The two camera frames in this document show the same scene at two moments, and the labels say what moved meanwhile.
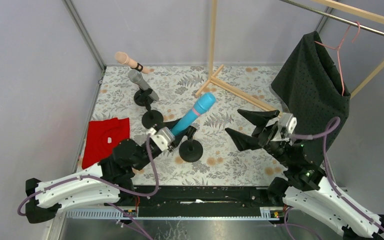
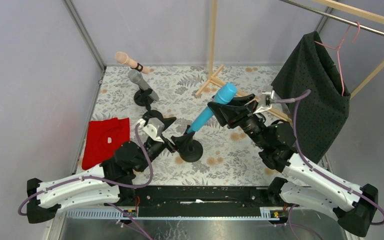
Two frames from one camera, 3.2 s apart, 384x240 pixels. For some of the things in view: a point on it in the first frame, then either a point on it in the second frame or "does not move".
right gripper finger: [259, 119] to [241, 100]
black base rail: [198, 201] does not move
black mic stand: [191, 150] does not move
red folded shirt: [102, 136] does not move
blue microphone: [206, 100] to [224, 95]
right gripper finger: [244, 142] to [227, 114]
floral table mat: [154, 97] does not move
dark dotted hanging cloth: [310, 84] does not move
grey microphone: [135, 76] does not move
